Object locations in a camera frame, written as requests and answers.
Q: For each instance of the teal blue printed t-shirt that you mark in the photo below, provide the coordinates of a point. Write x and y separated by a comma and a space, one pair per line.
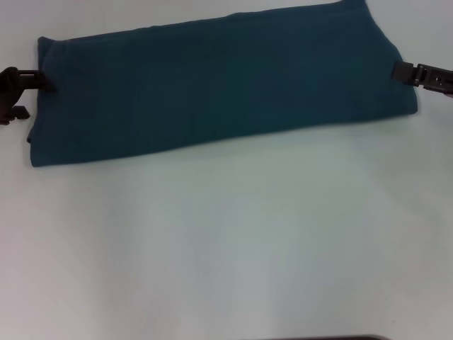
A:
230, 88

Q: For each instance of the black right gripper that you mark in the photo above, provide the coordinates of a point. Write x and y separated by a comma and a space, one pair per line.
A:
437, 79

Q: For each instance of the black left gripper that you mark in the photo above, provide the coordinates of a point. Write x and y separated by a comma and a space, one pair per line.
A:
8, 92

